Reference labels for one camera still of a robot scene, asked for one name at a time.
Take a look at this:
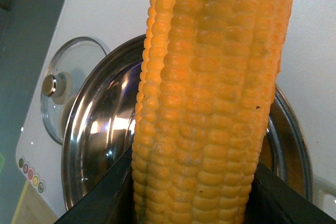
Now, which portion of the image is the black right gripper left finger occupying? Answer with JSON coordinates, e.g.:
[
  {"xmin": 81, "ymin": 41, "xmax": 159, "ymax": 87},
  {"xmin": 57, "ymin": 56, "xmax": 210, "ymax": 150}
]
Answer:
[{"xmin": 56, "ymin": 147, "xmax": 134, "ymax": 223}]

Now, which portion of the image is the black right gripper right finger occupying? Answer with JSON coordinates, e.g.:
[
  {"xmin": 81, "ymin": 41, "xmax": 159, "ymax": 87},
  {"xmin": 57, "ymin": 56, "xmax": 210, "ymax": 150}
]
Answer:
[{"xmin": 244, "ymin": 163, "xmax": 335, "ymax": 224}]

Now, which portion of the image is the glass pot lid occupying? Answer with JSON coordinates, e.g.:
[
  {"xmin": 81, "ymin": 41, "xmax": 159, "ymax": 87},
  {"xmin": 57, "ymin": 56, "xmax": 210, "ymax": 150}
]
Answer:
[{"xmin": 40, "ymin": 37, "xmax": 107, "ymax": 145}]

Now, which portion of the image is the yellow corn cob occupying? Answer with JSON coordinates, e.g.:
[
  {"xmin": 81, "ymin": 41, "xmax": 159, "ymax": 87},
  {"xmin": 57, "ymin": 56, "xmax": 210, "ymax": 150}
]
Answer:
[{"xmin": 132, "ymin": 0, "xmax": 292, "ymax": 223}]

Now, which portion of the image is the white electric pot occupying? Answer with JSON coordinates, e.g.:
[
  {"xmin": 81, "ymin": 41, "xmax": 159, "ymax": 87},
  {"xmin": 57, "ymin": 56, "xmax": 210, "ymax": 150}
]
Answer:
[{"xmin": 61, "ymin": 36, "xmax": 335, "ymax": 216}]

